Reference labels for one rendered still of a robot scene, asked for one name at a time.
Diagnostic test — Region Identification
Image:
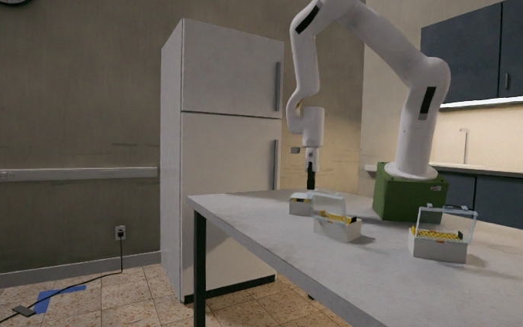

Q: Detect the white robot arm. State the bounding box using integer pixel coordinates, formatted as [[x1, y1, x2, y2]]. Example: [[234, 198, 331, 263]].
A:
[[286, 0, 450, 181]]

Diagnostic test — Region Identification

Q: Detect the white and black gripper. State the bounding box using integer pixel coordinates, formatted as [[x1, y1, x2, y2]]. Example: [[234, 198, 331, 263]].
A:
[[305, 147, 322, 190]]

